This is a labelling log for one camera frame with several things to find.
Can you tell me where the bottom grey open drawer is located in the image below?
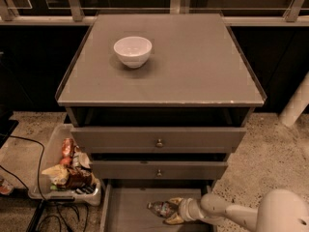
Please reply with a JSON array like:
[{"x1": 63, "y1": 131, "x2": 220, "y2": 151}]
[{"x1": 100, "y1": 179, "x2": 217, "y2": 232}]

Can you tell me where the metal window railing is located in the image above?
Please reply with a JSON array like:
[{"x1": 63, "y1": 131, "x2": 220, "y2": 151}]
[{"x1": 0, "y1": 0, "x2": 309, "y2": 27}]

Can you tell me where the grey drawer cabinet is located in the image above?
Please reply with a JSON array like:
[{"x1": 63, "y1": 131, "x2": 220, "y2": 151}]
[{"x1": 54, "y1": 13, "x2": 267, "y2": 232}]

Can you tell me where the brass drawer knob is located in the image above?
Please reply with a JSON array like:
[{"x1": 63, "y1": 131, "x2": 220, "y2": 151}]
[
  {"x1": 155, "y1": 139, "x2": 163, "y2": 148},
  {"x1": 156, "y1": 169, "x2": 162, "y2": 177}
]

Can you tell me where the clear plastic storage bin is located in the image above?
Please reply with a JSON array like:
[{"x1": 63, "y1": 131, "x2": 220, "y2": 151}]
[{"x1": 28, "y1": 124, "x2": 101, "y2": 206}]

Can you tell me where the red snack can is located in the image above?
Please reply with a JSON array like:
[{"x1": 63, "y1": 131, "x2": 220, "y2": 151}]
[{"x1": 62, "y1": 138, "x2": 74, "y2": 158}]

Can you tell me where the yellow snack bag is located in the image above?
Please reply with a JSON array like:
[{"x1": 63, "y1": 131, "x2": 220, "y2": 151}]
[{"x1": 42, "y1": 164, "x2": 69, "y2": 185}]

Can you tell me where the white ceramic bowl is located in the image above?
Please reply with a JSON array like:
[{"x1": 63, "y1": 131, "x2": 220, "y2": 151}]
[{"x1": 113, "y1": 36, "x2": 153, "y2": 69}]

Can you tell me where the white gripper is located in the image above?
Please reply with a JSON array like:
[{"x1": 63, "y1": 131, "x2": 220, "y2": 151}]
[{"x1": 164, "y1": 197, "x2": 205, "y2": 225}]

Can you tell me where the top grey drawer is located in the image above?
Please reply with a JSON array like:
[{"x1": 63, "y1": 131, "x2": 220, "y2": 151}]
[{"x1": 71, "y1": 127, "x2": 246, "y2": 154}]

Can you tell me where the brown snack packet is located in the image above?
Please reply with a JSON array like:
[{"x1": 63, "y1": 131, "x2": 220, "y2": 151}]
[{"x1": 66, "y1": 169, "x2": 93, "y2": 189}]

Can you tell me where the black cable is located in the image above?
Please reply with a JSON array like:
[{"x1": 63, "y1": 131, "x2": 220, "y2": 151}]
[{"x1": 0, "y1": 133, "x2": 90, "y2": 232}]

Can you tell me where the clear plastic water bottle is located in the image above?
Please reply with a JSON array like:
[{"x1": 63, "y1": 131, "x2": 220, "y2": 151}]
[{"x1": 147, "y1": 201, "x2": 178, "y2": 218}]

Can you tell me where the brass top drawer knob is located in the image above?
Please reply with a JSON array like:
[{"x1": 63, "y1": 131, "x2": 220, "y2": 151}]
[{"x1": 155, "y1": 139, "x2": 163, "y2": 148}]

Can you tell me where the brass middle drawer knob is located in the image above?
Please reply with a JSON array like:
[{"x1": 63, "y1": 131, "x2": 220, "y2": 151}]
[{"x1": 156, "y1": 169, "x2": 162, "y2": 177}]

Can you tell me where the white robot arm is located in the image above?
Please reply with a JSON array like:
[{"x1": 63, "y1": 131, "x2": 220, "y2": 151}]
[{"x1": 165, "y1": 79, "x2": 309, "y2": 232}]

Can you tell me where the red white floor object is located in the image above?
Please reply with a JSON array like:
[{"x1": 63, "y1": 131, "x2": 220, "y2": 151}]
[{"x1": 0, "y1": 178, "x2": 14, "y2": 195}]

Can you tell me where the middle grey drawer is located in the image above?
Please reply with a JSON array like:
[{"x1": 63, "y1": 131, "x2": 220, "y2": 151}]
[{"x1": 92, "y1": 160, "x2": 228, "y2": 180}]

